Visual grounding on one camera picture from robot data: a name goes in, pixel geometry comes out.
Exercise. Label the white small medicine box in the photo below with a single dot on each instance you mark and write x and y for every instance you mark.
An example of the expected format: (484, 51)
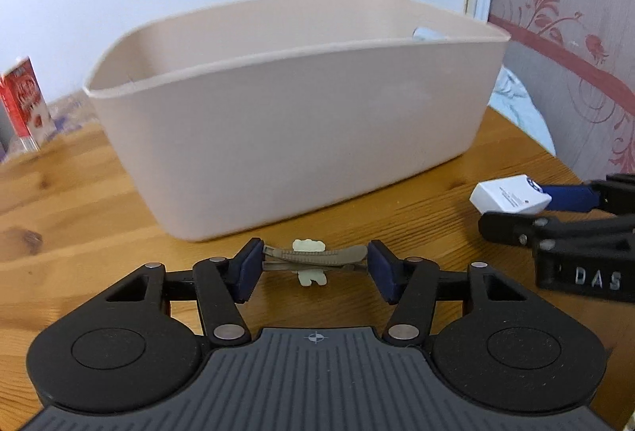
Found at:
(512, 195)

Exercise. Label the light blue blanket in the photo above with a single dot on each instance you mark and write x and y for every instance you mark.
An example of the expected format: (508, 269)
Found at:
(512, 100)

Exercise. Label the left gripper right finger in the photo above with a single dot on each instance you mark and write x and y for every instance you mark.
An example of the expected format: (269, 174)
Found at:
(385, 269)

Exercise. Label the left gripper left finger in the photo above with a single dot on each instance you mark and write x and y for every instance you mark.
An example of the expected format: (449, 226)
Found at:
(244, 270)

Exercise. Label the beige plastic storage basket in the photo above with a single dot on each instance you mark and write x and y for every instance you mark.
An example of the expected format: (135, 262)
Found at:
(251, 112)

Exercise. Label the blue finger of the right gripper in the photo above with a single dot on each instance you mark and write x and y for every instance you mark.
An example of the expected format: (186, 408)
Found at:
(580, 198)

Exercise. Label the red white small carton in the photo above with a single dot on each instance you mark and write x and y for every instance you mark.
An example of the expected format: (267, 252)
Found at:
(23, 100)

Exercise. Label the beige hair clip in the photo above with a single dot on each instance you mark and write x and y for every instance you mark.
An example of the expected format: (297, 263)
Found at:
(310, 260)

